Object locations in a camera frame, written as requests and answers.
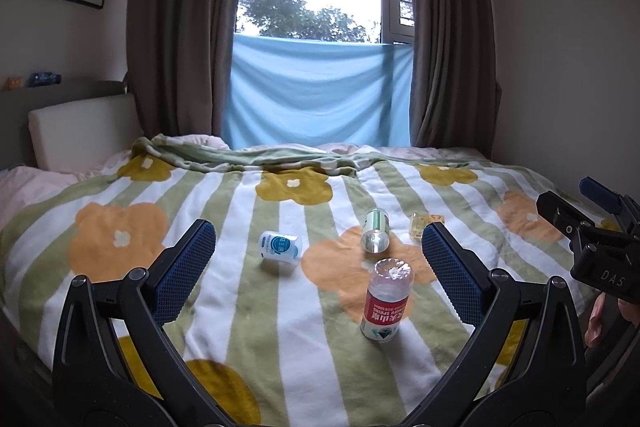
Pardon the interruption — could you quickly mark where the red label plastic bottle cup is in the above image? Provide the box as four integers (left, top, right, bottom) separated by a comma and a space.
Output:
360, 258, 413, 343

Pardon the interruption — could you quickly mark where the green label plastic bottle cup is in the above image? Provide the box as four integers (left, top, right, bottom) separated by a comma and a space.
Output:
361, 208, 390, 255

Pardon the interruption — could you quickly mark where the blue label plastic bottle cup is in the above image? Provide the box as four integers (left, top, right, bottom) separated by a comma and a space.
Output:
258, 231, 302, 265

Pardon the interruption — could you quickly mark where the person's right hand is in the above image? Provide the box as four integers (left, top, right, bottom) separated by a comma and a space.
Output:
584, 293, 640, 348

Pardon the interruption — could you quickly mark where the right brown curtain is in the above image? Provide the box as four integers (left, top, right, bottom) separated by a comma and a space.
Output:
409, 0, 501, 155

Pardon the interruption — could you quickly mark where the brown curtain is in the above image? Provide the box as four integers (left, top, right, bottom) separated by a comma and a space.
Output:
409, 0, 501, 155
125, 0, 238, 138

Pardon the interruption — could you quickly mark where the pale pink pillow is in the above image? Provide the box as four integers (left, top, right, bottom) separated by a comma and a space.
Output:
0, 166, 79, 228

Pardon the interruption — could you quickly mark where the striped floral blanket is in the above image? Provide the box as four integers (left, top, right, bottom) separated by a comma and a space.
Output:
1, 135, 573, 426

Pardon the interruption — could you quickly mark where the white padded headboard cushion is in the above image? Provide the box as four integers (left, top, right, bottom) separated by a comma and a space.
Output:
28, 94, 142, 172

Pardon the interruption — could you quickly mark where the grey wooden headboard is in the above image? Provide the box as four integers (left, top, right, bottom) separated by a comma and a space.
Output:
1, 80, 126, 170

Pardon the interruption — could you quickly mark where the blue toy on headboard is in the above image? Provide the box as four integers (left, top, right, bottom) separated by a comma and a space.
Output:
26, 72, 62, 88

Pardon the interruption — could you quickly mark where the orange toy on headboard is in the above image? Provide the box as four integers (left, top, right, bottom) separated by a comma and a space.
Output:
2, 77, 24, 91

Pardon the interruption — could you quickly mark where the blue cloth over window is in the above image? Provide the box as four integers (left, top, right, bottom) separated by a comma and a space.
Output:
221, 35, 413, 150

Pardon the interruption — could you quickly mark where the left brown curtain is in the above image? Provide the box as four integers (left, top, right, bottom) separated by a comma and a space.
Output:
125, 0, 238, 138

